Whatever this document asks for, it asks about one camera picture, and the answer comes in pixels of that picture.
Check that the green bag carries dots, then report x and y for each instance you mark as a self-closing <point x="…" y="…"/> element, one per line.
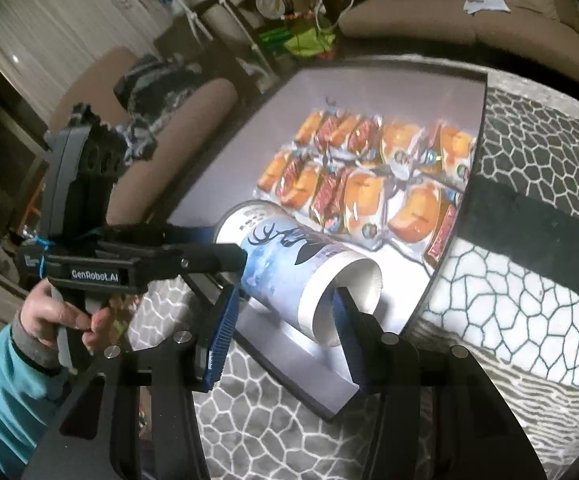
<point x="306" y="44"/>

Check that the blue deer label canister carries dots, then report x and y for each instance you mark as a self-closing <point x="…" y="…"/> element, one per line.
<point x="293" y="270"/>

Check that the snack bread package sheet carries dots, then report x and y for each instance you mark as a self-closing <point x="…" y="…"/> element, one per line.
<point x="374" y="181"/>

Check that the grey patterned table cloth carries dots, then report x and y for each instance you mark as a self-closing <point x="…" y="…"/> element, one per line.
<point x="508" y="289"/>

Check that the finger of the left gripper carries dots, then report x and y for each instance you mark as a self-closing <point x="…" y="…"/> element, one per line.
<point x="189" y="234"/>
<point x="205" y="258"/>

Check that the white paper on sofa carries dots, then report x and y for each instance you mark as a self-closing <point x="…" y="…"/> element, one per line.
<point x="472" y="7"/>

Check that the person left hand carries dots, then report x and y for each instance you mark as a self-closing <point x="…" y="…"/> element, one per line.
<point x="42" y="314"/>

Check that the black white patterned blanket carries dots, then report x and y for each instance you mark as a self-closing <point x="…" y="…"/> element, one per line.
<point x="151" y="91"/>

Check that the teal sleeve left forearm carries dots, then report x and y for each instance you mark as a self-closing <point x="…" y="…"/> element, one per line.
<point x="32" y="387"/>

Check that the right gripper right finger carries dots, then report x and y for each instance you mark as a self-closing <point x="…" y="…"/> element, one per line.
<point x="477" y="435"/>

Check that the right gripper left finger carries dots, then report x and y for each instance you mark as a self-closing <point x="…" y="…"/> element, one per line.
<point x="95" y="433"/>

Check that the brown sofa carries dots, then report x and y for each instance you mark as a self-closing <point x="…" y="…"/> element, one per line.
<point x="546" y="31"/>

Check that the black storage box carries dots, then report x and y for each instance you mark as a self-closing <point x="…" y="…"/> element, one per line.
<point x="406" y="90"/>

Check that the white clothes rack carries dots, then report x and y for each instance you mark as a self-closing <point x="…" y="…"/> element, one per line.
<point x="220" y="18"/>

